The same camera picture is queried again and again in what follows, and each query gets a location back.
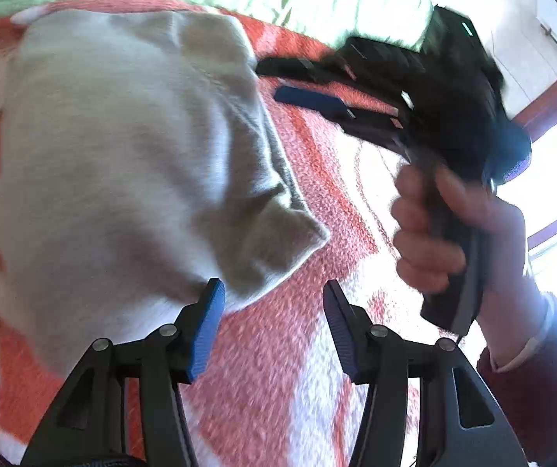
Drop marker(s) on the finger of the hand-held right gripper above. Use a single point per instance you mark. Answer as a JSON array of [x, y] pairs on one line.
[[307, 97], [293, 68]]

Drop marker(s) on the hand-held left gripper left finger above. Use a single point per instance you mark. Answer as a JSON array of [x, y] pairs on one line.
[[205, 326]]

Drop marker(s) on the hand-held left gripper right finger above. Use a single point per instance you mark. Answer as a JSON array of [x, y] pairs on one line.
[[344, 331]]

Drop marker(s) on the grey knit sweater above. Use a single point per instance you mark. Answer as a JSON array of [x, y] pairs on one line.
[[127, 165]]

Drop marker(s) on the person's right forearm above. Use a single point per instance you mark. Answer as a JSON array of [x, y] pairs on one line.
[[541, 374]]

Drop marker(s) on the person's right hand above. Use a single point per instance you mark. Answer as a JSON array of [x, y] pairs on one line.
[[419, 243]]

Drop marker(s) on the orange and white blanket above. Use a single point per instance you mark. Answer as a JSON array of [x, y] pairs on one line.
[[283, 374]]

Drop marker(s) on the brown wooden door frame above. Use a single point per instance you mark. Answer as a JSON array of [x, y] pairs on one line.
[[546, 107]]

